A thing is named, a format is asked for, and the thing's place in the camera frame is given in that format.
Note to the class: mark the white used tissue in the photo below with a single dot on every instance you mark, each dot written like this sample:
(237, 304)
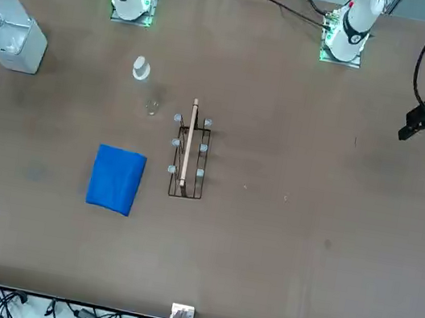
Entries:
(11, 43)

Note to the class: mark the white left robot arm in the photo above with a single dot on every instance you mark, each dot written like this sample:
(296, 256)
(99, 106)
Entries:
(355, 24)

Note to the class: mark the clear bottle with white cap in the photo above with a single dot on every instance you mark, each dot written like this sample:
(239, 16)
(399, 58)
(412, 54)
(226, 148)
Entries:
(142, 67)

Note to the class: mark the folded blue cloth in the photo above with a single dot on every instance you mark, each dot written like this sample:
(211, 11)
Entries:
(115, 179)

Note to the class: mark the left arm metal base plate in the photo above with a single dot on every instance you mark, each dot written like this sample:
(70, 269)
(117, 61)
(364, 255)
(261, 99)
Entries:
(355, 62)

